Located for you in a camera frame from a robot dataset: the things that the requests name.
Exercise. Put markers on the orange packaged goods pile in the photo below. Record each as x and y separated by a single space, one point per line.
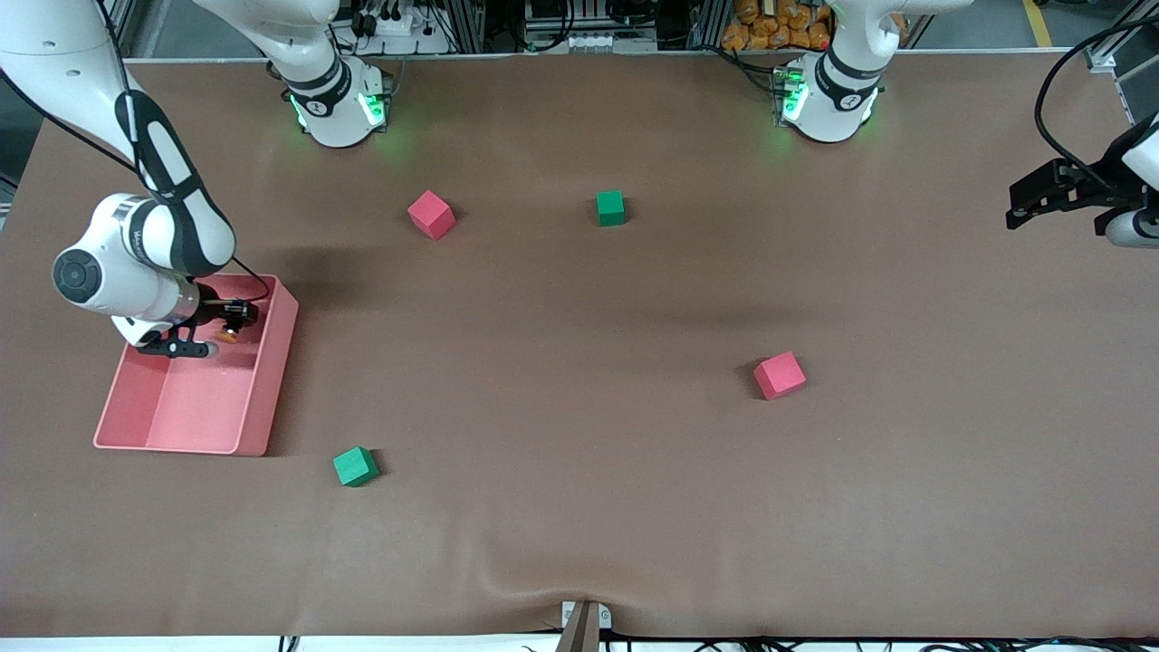
779 23

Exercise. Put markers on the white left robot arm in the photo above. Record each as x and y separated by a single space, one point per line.
842 91

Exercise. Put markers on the white terminal strip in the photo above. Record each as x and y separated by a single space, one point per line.
598 42

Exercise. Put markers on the green foam cube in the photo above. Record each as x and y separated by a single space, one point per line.
355 466
610 208

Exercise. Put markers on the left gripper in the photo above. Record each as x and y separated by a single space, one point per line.
1093 186

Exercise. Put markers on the white power strip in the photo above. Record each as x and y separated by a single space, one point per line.
398 25

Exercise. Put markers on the pink plastic tray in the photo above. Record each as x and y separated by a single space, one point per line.
199 407

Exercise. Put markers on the pink foam cube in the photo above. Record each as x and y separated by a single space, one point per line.
779 376
430 215

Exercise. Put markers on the silver aluminium frame post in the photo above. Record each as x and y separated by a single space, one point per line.
708 23
462 23

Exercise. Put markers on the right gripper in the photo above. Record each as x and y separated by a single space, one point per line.
214 313

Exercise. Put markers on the yellow push button switch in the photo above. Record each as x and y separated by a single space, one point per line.
228 336

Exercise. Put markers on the grey table edge bracket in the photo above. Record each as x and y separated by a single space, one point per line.
602 616

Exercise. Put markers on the brown wooden beam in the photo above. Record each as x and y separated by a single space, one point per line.
579 634

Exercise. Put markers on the brown table cover sheet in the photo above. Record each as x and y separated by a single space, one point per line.
543 407

